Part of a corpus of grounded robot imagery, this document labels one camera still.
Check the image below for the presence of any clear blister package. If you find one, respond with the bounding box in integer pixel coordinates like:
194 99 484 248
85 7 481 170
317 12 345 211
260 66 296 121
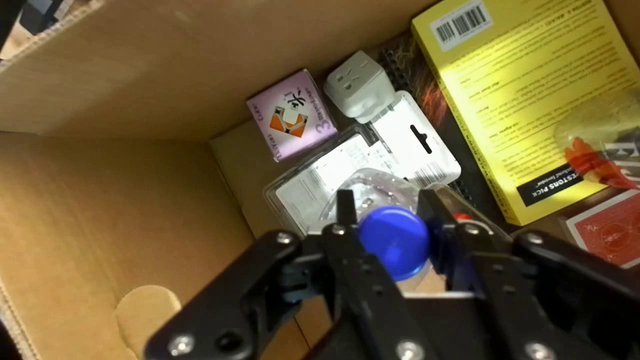
262 87 464 236

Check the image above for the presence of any yellow book with barcode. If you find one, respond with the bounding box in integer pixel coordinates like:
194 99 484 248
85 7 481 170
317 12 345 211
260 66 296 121
410 0 640 228

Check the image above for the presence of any purple card box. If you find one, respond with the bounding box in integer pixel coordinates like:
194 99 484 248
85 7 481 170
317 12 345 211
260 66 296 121
247 67 341 164

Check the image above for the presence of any cardboard box white outside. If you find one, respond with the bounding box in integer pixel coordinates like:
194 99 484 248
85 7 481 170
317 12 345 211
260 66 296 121
0 0 640 360

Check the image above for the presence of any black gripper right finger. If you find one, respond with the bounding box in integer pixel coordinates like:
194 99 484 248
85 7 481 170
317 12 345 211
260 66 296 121
418 188 640 360

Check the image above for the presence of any red playing card pack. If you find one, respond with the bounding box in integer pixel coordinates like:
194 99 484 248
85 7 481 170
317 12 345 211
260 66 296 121
565 188 640 270

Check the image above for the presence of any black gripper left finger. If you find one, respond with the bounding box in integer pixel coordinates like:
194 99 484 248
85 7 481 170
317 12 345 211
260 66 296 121
142 188 446 360

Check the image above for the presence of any white charger plug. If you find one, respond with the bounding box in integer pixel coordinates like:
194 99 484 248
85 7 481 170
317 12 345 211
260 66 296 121
324 47 396 126

